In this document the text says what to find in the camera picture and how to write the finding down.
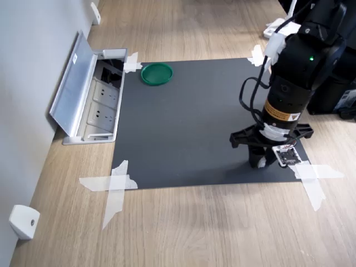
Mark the black device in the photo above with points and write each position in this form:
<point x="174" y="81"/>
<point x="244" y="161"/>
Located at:
<point x="347" y="105"/>

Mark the dark grey mat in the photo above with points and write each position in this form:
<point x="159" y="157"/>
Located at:
<point x="189" y="125"/>

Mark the white tape cross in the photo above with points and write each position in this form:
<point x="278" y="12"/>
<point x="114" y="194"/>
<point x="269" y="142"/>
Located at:
<point x="132" y="64"/>
<point x="313" y="175"/>
<point x="257" y="57"/>
<point x="114" y="183"/>

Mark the small white wall bracket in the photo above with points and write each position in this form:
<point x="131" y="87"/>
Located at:
<point x="23" y="222"/>
<point x="96" y="14"/>

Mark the small white plastic terminal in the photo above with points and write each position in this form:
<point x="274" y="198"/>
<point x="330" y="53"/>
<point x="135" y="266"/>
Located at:
<point x="261" y="163"/>

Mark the white power outlet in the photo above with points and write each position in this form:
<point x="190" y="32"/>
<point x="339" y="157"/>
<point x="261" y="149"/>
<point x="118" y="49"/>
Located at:
<point x="101" y="115"/>
<point x="105" y="91"/>

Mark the round green lid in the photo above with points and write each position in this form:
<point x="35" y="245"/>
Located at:
<point x="156" y="73"/>

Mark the small white duct label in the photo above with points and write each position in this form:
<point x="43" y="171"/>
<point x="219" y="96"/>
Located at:
<point x="75" y="58"/>

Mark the white stand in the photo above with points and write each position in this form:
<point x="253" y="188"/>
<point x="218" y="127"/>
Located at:
<point x="274" y="27"/>

